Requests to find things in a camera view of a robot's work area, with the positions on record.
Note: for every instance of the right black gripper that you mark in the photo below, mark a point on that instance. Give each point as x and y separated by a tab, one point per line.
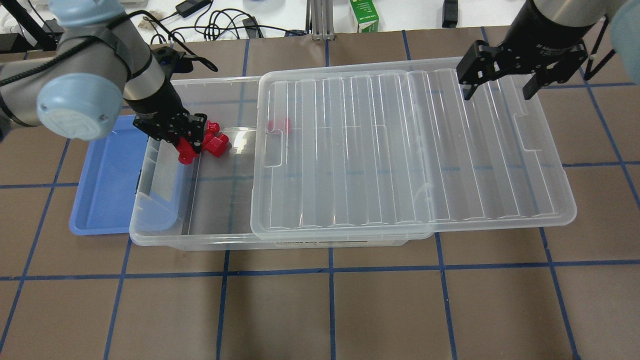
541	33

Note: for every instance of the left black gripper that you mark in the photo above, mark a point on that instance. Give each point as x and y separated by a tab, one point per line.
154	105

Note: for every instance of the clear plastic box lid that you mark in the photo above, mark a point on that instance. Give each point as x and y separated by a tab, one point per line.
383	149

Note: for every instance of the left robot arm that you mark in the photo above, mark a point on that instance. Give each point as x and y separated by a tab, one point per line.
101	63

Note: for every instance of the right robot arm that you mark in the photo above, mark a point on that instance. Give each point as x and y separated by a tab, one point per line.
622	21

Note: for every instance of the clear plastic storage box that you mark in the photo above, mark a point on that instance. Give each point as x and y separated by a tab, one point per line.
205	206

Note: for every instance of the blue plastic tray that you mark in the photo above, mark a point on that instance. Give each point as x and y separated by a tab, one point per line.
108	182

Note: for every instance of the black power adapter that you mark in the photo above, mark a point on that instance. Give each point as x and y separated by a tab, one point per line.
187	8

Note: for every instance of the green white carton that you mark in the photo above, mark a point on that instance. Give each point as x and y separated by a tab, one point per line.
364	15

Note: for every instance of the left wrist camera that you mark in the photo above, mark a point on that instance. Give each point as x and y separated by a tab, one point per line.
180	62

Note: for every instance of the aluminium frame post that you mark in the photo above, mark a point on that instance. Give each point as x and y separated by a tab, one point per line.
320	20

